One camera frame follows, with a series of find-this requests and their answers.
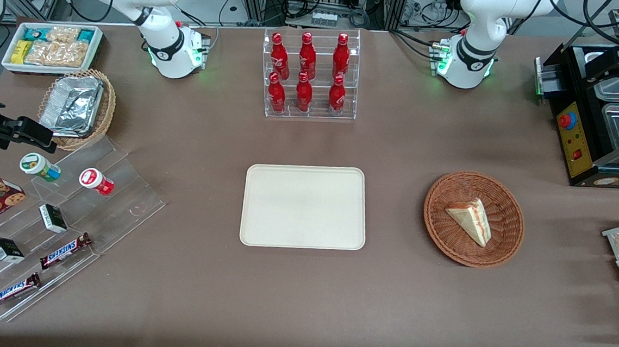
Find triangular sandwich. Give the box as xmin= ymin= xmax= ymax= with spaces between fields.
xmin=442 ymin=196 xmax=495 ymax=248

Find oval wicker basket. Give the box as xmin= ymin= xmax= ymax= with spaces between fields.
xmin=35 ymin=66 xmax=118 ymax=154

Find round brown wicker basket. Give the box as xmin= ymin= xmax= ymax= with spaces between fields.
xmin=419 ymin=168 xmax=528 ymax=271

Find cream rectangular plastic tray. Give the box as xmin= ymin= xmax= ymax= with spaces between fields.
xmin=239 ymin=160 xmax=371 ymax=254

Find green lid snack cup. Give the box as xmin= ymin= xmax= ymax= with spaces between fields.
xmin=18 ymin=152 xmax=63 ymax=183

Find stacked aluminium foil trays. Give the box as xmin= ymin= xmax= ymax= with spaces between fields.
xmin=38 ymin=73 xmax=104 ymax=140

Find red lid snack cup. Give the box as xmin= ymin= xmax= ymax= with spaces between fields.
xmin=78 ymin=167 xmax=116 ymax=197

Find grey metal side box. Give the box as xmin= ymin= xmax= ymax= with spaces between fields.
xmin=532 ymin=56 xmax=568 ymax=100

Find large clear rice cracker bag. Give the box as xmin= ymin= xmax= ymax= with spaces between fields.
xmin=24 ymin=38 xmax=89 ymax=69

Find yellow snack packet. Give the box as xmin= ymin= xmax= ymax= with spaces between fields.
xmin=11 ymin=40 xmax=32 ymax=65

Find small dark green box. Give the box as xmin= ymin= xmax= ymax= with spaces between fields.
xmin=37 ymin=204 xmax=70 ymax=235
xmin=0 ymin=237 xmax=27 ymax=264

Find black food warmer machine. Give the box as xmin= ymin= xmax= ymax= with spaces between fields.
xmin=527 ymin=2 xmax=619 ymax=190

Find clear acrylic stepped display stand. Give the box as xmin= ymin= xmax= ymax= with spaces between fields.
xmin=0 ymin=129 xmax=171 ymax=333

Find white rectangular snack bin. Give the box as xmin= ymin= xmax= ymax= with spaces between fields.
xmin=1 ymin=20 xmax=104 ymax=79

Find small clear rice cracker bag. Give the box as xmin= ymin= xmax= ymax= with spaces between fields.
xmin=46 ymin=26 xmax=80 ymax=45

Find Snickers chocolate bar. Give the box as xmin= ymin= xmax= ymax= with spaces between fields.
xmin=0 ymin=270 xmax=41 ymax=314
xmin=39 ymin=229 xmax=93 ymax=273

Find red cola bottle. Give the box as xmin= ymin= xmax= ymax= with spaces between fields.
xmin=294 ymin=71 xmax=315 ymax=113
xmin=269 ymin=31 xmax=292 ymax=81
xmin=327 ymin=73 xmax=347 ymax=117
xmin=266 ymin=72 xmax=288 ymax=114
xmin=297 ymin=31 xmax=319 ymax=82
xmin=332 ymin=32 xmax=352 ymax=80

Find clear acrylic bottle rack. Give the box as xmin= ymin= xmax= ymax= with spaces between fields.
xmin=258 ymin=22 xmax=362 ymax=124

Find white power strip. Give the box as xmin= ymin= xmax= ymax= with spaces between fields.
xmin=310 ymin=10 xmax=339 ymax=28

